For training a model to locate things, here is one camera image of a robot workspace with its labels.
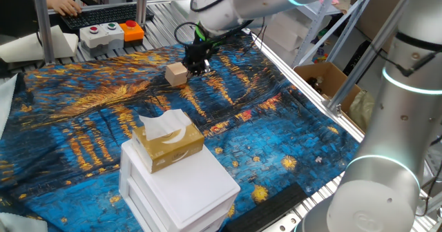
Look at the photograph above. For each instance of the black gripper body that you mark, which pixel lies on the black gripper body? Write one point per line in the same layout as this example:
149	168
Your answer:
200	52

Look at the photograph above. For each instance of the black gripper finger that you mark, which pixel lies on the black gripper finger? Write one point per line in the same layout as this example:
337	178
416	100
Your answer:
192	71
206	66

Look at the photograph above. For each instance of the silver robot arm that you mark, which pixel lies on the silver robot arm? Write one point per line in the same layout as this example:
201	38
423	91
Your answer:
380	197

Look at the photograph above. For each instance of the small wooden block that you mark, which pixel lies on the small wooden block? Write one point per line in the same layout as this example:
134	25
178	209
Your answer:
175	74

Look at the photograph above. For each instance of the bystander bare hand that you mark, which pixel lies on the bystander bare hand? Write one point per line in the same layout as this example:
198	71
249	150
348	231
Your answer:
64	7

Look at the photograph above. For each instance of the white tissue sheet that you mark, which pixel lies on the white tissue sheet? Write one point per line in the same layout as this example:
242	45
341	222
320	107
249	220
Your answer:
162	123

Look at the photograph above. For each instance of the orange emergency stop box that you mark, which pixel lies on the orange emergency stop box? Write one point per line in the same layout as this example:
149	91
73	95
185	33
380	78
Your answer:
132	32

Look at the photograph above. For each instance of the gold tissue box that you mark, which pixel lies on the gold tissue box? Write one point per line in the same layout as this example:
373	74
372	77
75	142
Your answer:
172	149

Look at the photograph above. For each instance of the grey two-button control box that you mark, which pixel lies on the grey two-button control box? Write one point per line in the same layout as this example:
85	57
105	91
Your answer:
102	35

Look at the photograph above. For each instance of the black computer keyboard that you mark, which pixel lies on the black computer keyboard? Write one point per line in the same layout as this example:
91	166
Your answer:
103	15

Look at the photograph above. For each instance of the starry night painted tablecloth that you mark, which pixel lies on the starry night painted tablecloth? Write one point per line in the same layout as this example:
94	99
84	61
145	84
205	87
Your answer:
86	101

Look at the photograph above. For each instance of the white metal shelf rack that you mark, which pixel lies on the white metal shelf rack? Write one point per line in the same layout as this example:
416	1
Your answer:
317	31

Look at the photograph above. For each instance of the white plastic drawer unit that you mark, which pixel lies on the white plastic drawer unit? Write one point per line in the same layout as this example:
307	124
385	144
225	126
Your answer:
193	190

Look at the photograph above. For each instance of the brown cardboard box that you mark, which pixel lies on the brown cardboard box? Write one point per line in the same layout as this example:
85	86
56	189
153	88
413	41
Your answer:
331	76

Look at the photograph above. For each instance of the black foam strip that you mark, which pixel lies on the black foam strip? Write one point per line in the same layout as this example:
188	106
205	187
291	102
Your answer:
269	208

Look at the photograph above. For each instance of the olive cloth bag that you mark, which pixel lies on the olive cloth bag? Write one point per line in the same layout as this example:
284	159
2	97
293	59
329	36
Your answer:
362	109

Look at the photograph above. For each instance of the white foam wedge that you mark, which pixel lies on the white foam wedge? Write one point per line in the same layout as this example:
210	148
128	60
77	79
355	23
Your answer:
31	47

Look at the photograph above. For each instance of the brown cardboard sheet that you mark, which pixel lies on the brown cardboard sheet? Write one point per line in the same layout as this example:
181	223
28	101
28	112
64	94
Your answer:
376	18

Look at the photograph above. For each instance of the aluminium frame post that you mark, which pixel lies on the aluminium frame post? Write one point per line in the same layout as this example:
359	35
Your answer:
141	2
43	21

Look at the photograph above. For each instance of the aluminium table edge rail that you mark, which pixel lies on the aluminium table edge rail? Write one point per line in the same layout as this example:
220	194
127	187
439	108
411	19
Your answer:
310	94

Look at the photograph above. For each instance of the aluminium frame strut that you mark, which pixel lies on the aluminium frame strut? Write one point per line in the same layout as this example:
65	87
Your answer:
362	66

